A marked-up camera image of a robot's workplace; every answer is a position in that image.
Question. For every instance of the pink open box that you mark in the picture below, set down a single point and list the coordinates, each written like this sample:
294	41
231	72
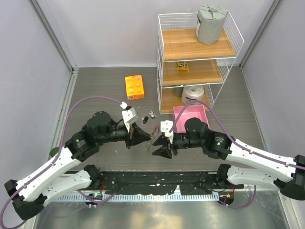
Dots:
197	111

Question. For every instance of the metal keyring holder red grip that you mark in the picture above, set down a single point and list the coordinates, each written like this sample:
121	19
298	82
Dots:
154	133

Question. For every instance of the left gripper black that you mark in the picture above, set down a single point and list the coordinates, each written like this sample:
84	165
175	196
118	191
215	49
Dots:
136	135

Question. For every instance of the yellow snack packet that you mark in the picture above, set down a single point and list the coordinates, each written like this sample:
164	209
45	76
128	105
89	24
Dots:
182	66

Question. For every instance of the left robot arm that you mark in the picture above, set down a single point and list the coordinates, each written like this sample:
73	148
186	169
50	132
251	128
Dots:
31	194

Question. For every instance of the black tag key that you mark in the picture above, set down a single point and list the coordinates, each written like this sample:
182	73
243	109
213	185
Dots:
144	119

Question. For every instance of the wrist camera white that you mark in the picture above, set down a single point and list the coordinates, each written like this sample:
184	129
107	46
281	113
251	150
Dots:
129	115
165	127

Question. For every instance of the white wire shelf rack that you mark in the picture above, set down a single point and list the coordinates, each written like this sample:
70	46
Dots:
208	63

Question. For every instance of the orange cardboard box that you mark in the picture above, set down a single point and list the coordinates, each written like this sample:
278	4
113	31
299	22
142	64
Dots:
134	87

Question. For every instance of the grey can on shelf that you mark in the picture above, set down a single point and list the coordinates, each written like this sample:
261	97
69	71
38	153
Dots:
177	91

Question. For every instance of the white slotted cable duct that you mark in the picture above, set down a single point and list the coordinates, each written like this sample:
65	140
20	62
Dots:
175	197

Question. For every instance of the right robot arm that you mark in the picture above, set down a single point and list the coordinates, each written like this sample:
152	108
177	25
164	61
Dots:
286	174

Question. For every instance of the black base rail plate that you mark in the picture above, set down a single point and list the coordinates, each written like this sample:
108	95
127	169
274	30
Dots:
162	183

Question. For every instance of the grey wrapped paper roll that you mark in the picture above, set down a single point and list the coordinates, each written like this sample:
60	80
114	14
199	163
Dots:
210	22

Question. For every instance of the white paper roll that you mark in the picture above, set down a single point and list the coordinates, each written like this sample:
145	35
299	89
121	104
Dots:
192	93

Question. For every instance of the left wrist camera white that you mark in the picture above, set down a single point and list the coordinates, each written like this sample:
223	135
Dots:
129	115

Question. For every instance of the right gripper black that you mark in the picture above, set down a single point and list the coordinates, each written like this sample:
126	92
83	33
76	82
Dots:
165	152

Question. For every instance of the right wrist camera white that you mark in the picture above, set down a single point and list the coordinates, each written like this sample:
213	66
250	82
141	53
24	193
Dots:
165	127

